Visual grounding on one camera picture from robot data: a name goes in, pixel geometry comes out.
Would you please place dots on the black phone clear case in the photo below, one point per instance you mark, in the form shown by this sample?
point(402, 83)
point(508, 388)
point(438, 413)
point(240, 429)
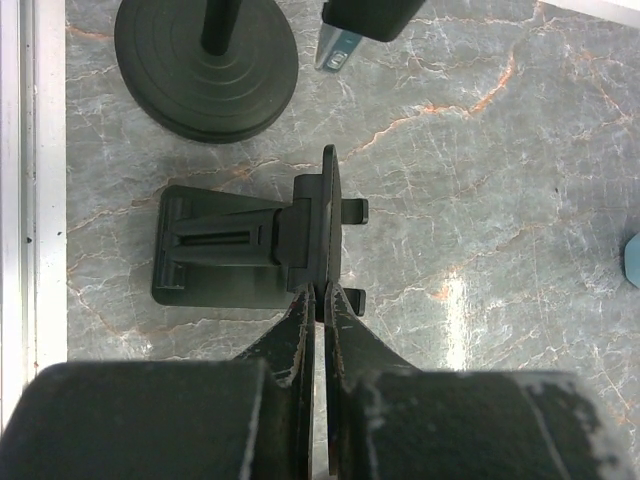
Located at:
point(346, 22)

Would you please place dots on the black round-base phone stand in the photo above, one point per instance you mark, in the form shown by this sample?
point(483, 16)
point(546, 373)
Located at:
point(210, 71)

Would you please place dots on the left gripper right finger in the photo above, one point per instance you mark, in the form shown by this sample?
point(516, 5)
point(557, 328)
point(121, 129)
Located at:
point(388, 419)

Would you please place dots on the light blue mug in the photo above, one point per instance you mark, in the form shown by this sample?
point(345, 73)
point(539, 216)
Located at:
point(631, 259)

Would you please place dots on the black folding phone stand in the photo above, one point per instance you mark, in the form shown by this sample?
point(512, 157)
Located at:
point(222, 250)

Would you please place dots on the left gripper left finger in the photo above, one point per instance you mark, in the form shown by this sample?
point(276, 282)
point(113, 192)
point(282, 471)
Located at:
point(249, 417)

